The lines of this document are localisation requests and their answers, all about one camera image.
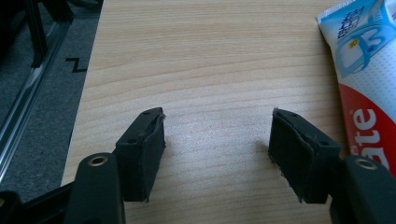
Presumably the black metal stand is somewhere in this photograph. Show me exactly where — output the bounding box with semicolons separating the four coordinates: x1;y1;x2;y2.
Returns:
23;0;49;69

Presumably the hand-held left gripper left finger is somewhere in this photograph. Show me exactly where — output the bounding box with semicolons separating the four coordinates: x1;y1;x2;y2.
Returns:
112;106;166;203

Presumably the metal floor rail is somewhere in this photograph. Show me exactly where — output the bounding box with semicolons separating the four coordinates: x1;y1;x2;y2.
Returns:
0;18;75;185

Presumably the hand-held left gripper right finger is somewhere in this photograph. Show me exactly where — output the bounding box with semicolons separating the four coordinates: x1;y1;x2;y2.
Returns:
268;107;343;205

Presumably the blue toothbrush package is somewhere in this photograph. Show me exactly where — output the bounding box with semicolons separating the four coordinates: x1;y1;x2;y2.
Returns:
316;0;396;178

